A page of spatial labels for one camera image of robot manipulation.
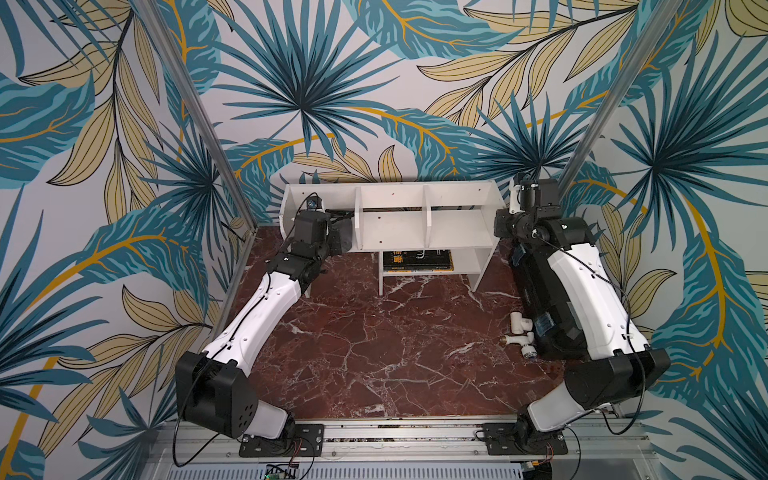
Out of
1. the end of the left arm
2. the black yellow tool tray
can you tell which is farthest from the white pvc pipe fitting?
the end of the left arm

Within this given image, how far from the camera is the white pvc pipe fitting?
0.88 meters

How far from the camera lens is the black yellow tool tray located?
3.02 ft

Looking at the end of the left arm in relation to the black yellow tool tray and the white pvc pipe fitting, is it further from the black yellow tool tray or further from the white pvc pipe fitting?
the white pvc pipe fitting

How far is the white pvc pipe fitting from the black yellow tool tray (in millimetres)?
261
